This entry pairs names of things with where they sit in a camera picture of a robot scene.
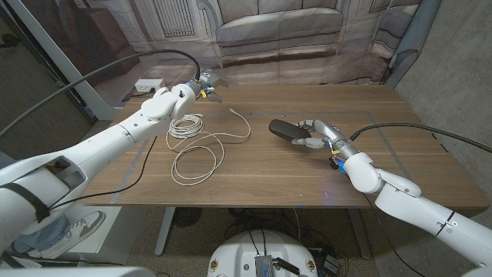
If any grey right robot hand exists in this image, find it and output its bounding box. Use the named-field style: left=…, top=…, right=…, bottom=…
left=291, top=118, right=357, bottom=159

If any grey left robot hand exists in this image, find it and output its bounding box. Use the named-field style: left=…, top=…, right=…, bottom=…
left=191, top=68, right=229, bottom=104

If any black glasses case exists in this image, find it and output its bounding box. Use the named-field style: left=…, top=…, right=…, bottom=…
left=268, top=118, right=312, bottom=143

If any white Ethernet cable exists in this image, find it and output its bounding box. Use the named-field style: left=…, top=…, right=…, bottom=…
left=165, top=108, right=252, bottom=187

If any white power strip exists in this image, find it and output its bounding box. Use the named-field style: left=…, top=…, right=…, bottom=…
left=134, top=78, right=166, bottom=93

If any printed sofa room backdrop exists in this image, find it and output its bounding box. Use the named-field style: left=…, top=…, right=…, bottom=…
left=18, top=0, right=424, bottom=108

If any white table leg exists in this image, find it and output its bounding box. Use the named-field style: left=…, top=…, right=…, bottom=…
left=347, top=207, right=373, bottom=260
left=154, top=207, right=176, bottom=256

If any grey rolled backdrop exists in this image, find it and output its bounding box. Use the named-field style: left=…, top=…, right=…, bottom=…
left=385, top=0, right=442, bottom=88

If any grey finned electronics box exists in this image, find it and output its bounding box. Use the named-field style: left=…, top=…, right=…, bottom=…
left=254, top=254, right=274, bottom=277

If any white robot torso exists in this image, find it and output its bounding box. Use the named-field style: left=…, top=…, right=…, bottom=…
left=207, top=229, right=319, bottom=277

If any white leaning board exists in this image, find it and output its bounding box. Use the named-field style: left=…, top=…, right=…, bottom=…
left=5, top=0, right=124, bottom=121

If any grey and white sneaker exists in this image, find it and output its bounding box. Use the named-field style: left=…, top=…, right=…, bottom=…
left=40, top=210, right=107, bottom=260

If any person in blue jeans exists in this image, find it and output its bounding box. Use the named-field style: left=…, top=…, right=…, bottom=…
left=11, top=215, right=72, bottom=255

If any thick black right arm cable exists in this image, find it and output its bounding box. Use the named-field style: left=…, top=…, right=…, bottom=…
left=348, top=122, right=492, bottom=155

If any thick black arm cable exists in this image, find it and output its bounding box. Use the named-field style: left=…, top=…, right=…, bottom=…
left=0, top=48, right=202, bottom=139
left=348, top=122, right=492, bottom=155

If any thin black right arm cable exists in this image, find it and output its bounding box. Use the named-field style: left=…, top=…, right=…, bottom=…
left=361, top=192, right=421, bottom=277

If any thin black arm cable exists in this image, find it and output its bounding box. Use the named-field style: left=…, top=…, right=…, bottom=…
left=48, top=135, right=158, bottom=212
left=361, top=192, right=421, bottom=277

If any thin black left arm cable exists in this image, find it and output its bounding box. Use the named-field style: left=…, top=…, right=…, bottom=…
left=48, top=135, right=158, bottom=212

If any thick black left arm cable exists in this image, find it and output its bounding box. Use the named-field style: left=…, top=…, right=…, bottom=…
left=0, top=48, right=202, bottom=139

